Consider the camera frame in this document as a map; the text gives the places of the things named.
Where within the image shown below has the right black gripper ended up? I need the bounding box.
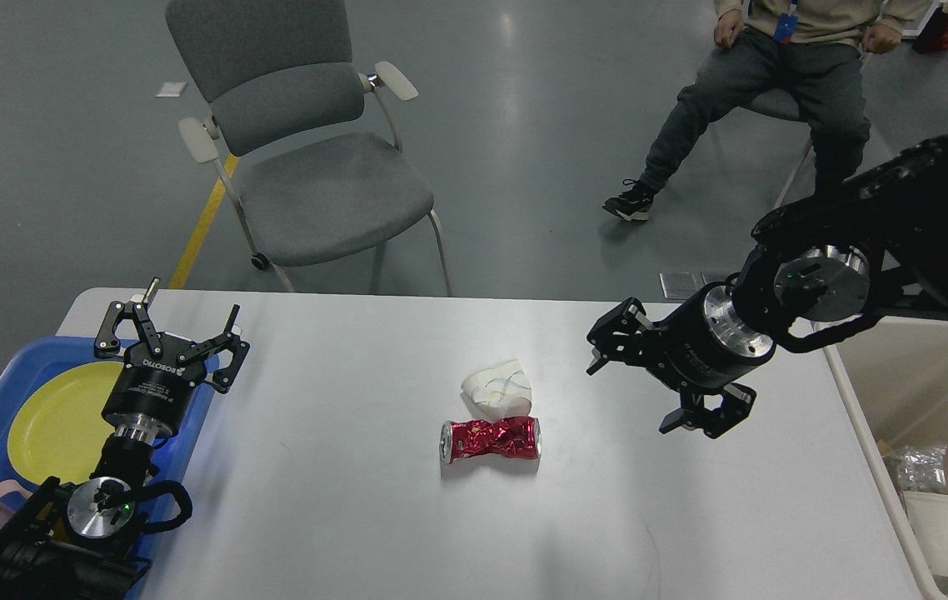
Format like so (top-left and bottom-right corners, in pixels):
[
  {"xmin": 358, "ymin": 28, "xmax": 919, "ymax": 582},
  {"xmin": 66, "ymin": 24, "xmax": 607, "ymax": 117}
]
[{"xmin": 586, "ymin": 283, "xmax": 777, "ymax": 439}]

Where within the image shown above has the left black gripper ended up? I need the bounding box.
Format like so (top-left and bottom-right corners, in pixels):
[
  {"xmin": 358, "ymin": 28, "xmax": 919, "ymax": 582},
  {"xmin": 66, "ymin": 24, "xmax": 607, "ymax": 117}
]
[{"xmin": 93, "ymin": 277, "xmax": 250, "ymax": 439}]

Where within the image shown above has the yellow plate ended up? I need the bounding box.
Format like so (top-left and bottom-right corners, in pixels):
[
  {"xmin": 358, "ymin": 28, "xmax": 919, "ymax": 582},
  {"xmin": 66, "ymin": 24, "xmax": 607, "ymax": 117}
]
[{"xmin": 7, "ymin": 362, "xmax": 123, "ymax": 485}]

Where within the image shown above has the crushed red can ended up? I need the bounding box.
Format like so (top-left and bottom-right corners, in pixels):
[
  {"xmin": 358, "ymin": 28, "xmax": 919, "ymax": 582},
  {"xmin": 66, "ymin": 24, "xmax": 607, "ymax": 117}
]
[{"xmin": 439, "ymin": 415, "xmax": 542, "ymax": 464}]

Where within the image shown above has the white tissue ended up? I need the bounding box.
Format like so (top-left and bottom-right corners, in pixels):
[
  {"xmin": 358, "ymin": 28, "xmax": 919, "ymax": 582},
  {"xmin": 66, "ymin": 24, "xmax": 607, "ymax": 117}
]
[{"xmin": 460, "ymin": 358, "xmax": 532, "ymax": 422}]

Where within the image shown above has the silver foil bag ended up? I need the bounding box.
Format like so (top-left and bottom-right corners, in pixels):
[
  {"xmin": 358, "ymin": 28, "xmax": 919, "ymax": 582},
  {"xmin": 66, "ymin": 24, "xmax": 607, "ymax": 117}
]
[{"xmin": 884, "ymin": 444, "xmax": 948, "ymax": 494}]

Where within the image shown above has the white paper cup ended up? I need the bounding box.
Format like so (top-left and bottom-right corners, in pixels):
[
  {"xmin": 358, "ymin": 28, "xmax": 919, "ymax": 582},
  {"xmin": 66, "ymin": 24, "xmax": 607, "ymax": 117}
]
[{"xmin": 901, "ymin": 491, "xmax": 948, "ymax": 578}]

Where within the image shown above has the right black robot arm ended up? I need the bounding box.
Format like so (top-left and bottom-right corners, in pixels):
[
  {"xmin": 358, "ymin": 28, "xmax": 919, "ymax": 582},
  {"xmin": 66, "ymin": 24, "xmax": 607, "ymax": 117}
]
[{"xmin": 586, "ymin": 134, "xmax": 948, "ymax": 439}]

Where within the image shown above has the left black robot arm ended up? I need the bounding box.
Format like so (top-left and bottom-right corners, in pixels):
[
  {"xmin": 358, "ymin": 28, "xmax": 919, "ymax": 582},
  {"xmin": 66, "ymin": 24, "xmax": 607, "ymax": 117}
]
[{"xmin": 0, "ymin": 277, "xmax": 250, "ymax": 599}]

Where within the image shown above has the blue plastic tray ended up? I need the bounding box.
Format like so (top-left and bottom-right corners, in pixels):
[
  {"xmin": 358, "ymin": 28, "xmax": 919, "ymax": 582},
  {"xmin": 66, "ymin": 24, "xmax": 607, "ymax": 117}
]
[{"xmin": 0, "ymin": 337, "xmax": 215, "ymax": 559}]

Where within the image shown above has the beige plastic bin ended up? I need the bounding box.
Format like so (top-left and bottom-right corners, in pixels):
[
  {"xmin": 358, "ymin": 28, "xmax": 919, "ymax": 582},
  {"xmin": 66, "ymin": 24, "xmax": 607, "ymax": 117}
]
[{"xmin": 824, "ymin": 317, "xmax": 948, "ymax": 599}]

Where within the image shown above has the grey office chair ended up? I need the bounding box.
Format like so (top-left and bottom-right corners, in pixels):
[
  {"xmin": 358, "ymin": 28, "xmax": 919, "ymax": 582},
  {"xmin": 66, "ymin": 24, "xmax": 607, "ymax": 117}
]
[{"xmin": 165, "ymin": 1, "xmax": 452, "ymax": 293}]

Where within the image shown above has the person's wheeled chair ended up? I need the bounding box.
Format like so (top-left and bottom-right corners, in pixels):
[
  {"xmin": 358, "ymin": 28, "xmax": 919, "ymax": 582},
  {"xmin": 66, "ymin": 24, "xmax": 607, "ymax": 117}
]
[{"xmin": 741, "ymin": 88, "xmax": 812, "ymax": 209}]

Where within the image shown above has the seated person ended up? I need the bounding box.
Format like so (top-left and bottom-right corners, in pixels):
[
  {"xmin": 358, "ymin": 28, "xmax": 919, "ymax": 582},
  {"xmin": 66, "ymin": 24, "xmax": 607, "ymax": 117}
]
[{"xmin": 603, "ymin": 1, "xmax": 930, "ymax": 222}]

